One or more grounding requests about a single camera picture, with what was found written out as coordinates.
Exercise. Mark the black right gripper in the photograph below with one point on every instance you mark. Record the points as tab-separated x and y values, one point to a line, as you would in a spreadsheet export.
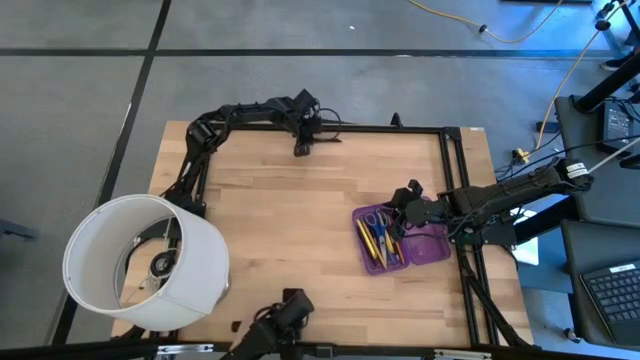
425	212

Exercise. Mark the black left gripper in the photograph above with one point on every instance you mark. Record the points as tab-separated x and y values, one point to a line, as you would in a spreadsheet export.
307	125

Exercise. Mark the black pen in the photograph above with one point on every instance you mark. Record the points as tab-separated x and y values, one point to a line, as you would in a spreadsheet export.
327	139

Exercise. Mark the orange pencil with eraser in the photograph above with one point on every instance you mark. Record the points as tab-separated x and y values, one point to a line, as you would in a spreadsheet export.
399	252

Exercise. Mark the short yellow marker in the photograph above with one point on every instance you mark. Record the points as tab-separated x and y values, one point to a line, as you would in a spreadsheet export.
371	240

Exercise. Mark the purple plastic supply box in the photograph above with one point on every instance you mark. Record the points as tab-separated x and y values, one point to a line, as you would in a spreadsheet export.
425	250

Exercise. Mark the thick yellow highlighter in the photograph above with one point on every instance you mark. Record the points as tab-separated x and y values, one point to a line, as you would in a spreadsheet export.
361	232

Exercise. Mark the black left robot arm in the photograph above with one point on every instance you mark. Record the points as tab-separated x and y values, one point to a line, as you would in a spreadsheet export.
250	111

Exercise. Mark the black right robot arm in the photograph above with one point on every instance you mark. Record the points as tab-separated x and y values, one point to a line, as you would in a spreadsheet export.
520	192

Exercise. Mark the black stand beam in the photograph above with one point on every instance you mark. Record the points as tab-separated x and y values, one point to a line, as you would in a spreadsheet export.
607	85
545	222

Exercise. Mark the white lamp shade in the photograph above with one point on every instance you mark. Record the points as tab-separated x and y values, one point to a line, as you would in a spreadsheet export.
200	260

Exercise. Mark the grey side table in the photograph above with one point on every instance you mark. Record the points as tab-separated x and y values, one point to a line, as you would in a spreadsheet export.
585	135
575	300

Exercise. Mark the small dark cap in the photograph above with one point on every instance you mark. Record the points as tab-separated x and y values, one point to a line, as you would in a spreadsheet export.
235	326

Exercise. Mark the black caster wheel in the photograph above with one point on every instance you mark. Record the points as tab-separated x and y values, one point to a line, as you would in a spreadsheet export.
572	335

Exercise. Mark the dark laptop keyboard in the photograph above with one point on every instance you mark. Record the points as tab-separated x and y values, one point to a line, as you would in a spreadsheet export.
615	295

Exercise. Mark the black power adapter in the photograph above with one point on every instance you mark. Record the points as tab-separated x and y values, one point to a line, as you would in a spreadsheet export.
617	125

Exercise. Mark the person's shoe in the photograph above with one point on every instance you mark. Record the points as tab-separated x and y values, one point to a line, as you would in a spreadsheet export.
617	62

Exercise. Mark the black office chair base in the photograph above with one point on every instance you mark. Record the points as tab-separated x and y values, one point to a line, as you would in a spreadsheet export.
602	25

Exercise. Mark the grey furniture foot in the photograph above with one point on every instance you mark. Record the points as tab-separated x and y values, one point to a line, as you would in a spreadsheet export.
15	230

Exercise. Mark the black rig beam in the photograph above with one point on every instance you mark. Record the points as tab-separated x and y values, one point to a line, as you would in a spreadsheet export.
75	352

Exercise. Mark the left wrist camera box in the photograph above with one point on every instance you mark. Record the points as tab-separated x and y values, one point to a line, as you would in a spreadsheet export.
305	98

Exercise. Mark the black aluminium table frame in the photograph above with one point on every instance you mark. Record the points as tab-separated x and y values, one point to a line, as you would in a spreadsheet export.
400	129

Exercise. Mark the silver metal bracket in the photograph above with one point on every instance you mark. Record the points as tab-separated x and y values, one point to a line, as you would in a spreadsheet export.
185	349
462	354

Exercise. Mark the black camera rig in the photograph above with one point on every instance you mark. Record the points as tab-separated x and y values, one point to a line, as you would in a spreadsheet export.
280	325

